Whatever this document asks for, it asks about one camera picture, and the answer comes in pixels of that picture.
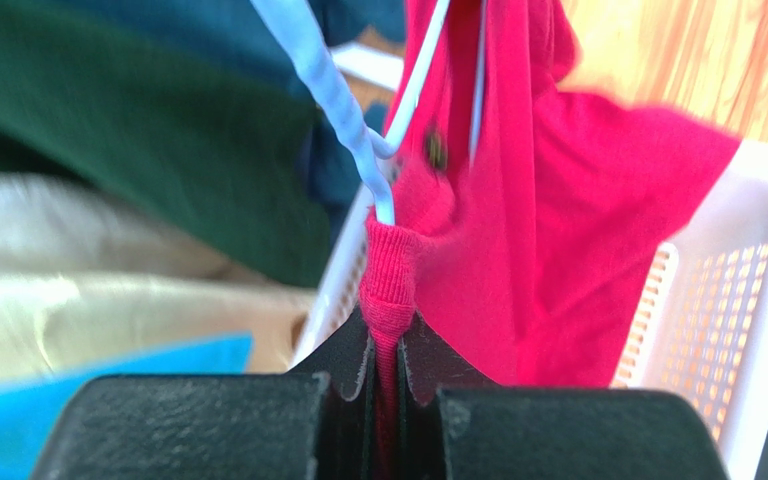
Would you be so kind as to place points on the red t-shirt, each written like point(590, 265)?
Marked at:
point(580, 192)

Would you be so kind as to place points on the light blue wire hanger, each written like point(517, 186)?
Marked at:
point(293, 25)

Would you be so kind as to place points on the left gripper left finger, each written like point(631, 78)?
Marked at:
point(312, 422)

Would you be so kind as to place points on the green and cream t-shirt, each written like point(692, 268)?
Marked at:
point(203, 148)

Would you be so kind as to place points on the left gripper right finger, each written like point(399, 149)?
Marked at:
point(455, 423)

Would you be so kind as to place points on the teal t-shirt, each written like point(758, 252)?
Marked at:
point(34, 411)

